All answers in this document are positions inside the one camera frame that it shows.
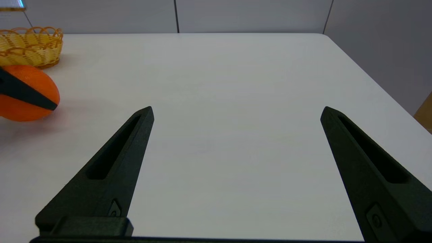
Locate yellow wicker basket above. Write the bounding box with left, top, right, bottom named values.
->
left=0, top=26, right=64, bottom=70

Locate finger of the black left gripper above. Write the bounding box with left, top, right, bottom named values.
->
left=0, top=67, right=59, bottom=111

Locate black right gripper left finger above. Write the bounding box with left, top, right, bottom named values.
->
left=35, top=106, right=155, bottom=237

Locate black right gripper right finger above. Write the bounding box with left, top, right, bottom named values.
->
left=320, top=106, right=432, bottom=243

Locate orange fruit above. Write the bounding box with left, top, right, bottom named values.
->
left=0, top=65, right=61, bottom=122

